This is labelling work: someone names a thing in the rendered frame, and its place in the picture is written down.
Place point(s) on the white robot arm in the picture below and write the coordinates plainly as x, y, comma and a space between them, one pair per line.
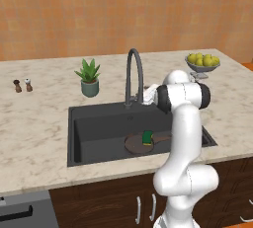
184, 133

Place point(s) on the grey dishwasher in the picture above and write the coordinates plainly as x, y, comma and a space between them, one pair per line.
29, 212

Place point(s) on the green and yellow sponge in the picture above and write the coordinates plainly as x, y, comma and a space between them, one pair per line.
147, 137

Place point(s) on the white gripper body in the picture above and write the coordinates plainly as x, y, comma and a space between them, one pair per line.
150, 94

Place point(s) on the dark grey curved tap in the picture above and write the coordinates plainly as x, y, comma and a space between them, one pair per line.
140, 70

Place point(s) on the yellow lemon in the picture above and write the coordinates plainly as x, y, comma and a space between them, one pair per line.
199, 55
215, 60
207, 60
192, 58
199, 62

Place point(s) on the dark brown pan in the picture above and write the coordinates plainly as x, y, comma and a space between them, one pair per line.
135, 143

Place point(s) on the dark wood cupboard door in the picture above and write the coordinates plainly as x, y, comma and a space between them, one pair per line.
154, 209
99, 202

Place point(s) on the grey fruit bowl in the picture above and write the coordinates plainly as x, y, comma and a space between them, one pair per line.
201, 68

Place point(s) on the dark grey sink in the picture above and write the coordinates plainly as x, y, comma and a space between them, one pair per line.
99, 133

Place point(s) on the dark wood drawer run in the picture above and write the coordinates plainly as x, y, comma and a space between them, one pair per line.
234, 192

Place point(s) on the green plant in grey pot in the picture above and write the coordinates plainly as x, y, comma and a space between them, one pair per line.
89, 80

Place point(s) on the brown white-topped salt shaker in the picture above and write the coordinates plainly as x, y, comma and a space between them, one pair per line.
29, 86

